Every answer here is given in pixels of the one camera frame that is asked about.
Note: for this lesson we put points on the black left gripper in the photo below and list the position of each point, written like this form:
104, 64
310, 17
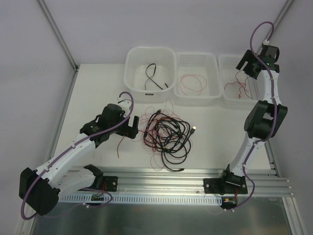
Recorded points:
128, 129

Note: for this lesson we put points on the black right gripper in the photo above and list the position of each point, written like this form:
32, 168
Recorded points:
249, 64

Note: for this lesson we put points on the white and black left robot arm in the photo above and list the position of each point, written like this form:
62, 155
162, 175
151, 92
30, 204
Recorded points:
43, 187

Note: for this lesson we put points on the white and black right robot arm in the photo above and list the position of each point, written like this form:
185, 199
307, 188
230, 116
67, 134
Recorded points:
263, 121

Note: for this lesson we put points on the white perforated right basket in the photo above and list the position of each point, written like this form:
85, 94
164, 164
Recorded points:
240, 91

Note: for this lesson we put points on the white perforated basket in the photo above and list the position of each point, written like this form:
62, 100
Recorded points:
198, 79
240, 91

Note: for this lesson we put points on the white solid plastic tub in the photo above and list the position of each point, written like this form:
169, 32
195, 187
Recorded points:
150, 73

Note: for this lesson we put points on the white perforated middle basket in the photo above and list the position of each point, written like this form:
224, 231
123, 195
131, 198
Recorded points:
198, 79

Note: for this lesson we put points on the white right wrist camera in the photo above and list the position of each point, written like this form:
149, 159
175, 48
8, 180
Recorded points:
269, 54

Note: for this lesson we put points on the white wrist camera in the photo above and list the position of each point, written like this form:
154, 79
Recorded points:
269, 54
125, 105

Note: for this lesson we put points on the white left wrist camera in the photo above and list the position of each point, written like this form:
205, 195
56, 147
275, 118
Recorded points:
125, 105

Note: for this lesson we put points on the aluminium mounting rail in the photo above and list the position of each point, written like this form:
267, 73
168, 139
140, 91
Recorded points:
190, 181

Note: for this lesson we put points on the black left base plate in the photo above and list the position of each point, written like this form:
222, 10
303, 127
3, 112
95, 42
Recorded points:
107, 183

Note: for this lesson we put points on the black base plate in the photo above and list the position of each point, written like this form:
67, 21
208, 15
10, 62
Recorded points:
217, 186
107, 183

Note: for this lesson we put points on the white slotted cable duct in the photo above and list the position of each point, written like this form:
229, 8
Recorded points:
143, 199

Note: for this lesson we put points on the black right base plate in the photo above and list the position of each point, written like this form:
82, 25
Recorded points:
217, 186

